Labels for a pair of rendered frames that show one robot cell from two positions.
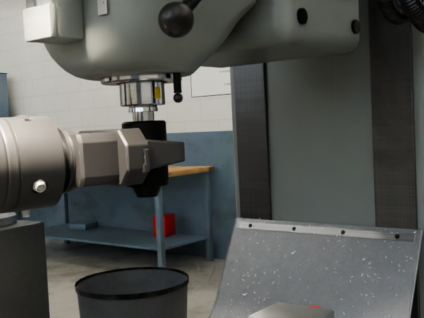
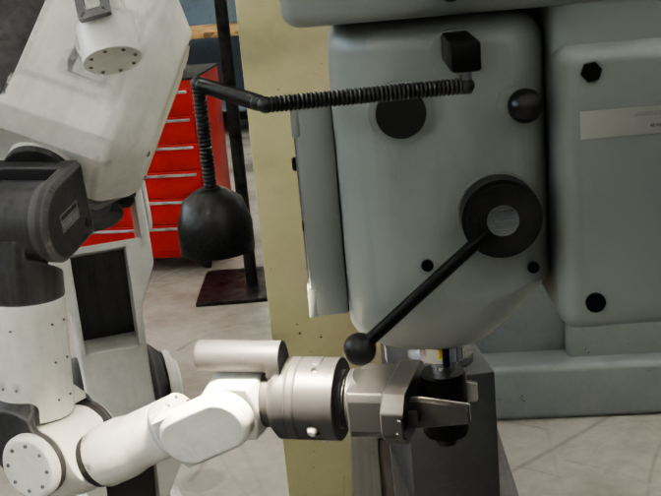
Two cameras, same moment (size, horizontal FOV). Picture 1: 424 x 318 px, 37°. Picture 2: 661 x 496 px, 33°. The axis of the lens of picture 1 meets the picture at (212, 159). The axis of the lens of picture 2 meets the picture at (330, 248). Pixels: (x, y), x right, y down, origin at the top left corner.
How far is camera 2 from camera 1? 0.85 m
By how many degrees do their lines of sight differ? 54
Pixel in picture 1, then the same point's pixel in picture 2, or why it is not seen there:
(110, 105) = not seen: outside the picture
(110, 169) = (376, 427)
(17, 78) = not seen: outside the picture
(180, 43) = (426, 333)
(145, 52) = (388, 340)
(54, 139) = (325, 396)
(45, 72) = not seen: outside the picture
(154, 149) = (431, 410)
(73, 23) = (334, 302)
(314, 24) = (629, 306)
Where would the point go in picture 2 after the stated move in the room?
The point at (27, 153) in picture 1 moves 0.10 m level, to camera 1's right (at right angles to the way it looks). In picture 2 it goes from (299, 405) to (361, 434)
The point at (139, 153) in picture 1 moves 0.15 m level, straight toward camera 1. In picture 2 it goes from (393, 423) to (282, 483)
